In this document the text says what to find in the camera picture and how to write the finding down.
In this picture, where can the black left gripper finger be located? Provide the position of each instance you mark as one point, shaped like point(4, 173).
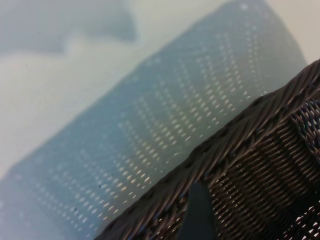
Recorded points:
point(197, 215)

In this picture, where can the dark brown wicker basket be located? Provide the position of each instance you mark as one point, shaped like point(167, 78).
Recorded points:
point(262, 150)

